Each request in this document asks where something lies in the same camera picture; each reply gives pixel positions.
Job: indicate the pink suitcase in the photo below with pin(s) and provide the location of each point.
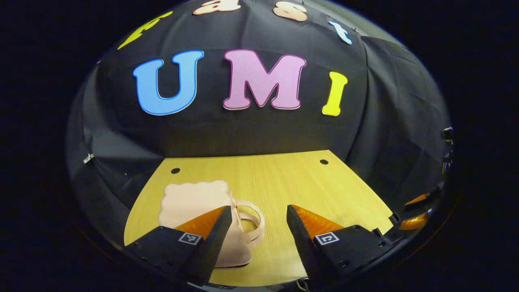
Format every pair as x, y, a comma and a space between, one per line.
190, 202

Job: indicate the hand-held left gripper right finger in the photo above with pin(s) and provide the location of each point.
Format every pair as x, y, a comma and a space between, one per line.
306, 247

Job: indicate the black backdrop cloth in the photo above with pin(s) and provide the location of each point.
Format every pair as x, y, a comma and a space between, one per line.
243, 134

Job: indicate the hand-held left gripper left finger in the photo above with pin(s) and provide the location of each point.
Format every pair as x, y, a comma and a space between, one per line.
213, 247

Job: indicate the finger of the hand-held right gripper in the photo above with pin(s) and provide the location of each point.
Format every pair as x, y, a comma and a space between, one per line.
419, 199
413, 222

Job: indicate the white cloth clip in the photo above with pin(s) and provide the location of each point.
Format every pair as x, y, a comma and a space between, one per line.
88, 158

